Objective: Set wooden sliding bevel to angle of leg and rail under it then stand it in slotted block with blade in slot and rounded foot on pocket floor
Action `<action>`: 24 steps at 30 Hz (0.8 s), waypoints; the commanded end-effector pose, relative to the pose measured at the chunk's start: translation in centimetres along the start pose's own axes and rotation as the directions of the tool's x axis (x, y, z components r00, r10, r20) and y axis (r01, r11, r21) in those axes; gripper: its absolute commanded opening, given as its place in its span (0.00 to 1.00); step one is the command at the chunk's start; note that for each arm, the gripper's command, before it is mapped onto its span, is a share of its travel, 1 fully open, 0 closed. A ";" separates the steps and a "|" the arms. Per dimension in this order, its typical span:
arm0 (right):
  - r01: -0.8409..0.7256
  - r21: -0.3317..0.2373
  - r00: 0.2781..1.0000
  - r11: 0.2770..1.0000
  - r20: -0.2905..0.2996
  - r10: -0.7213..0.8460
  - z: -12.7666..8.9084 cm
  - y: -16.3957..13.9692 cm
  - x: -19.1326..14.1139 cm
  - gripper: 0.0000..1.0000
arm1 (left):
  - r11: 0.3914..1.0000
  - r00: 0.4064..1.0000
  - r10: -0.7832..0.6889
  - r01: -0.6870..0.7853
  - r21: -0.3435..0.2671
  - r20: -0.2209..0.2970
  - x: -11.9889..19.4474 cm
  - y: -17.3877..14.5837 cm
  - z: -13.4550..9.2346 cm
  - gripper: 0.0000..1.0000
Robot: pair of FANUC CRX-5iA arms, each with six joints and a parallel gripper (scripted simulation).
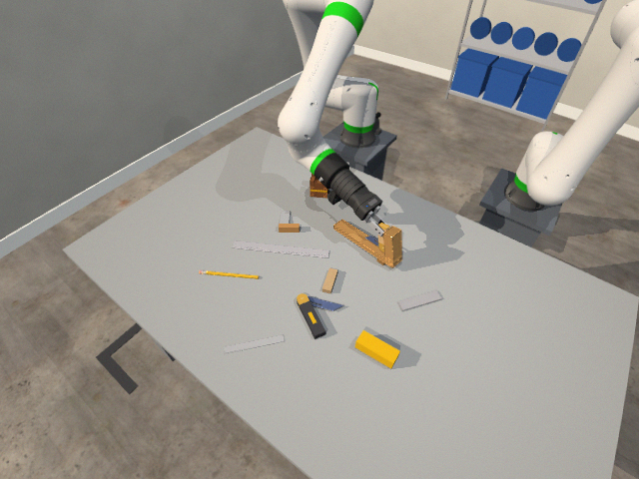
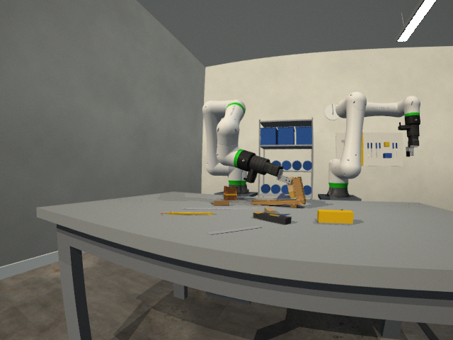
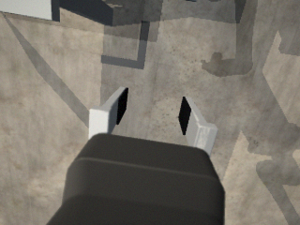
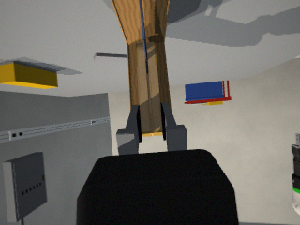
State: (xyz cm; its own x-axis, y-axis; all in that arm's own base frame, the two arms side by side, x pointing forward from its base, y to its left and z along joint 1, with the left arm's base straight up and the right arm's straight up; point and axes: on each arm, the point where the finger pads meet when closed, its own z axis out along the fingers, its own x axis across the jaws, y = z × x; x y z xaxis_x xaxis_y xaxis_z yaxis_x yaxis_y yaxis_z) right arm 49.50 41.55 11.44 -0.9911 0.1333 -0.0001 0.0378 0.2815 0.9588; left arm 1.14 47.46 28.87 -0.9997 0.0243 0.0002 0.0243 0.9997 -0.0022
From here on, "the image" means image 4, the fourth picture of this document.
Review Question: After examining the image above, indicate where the grey flat bar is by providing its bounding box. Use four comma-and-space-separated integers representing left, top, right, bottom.
94, 53, 128, 63

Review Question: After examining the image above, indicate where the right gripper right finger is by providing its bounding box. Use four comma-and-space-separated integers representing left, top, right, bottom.
160, 102, 187, 151

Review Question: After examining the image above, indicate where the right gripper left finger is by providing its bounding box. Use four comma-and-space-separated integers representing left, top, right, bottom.
115, 105, 143, 155

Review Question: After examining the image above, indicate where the yellow rectangular block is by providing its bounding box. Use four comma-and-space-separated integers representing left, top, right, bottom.
0, 61, 58, 89

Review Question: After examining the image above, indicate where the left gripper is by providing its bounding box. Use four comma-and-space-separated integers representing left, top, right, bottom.
292, 133, 300, 190

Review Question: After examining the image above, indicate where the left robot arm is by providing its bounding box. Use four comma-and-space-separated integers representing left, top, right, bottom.
292, 187, 300, 215

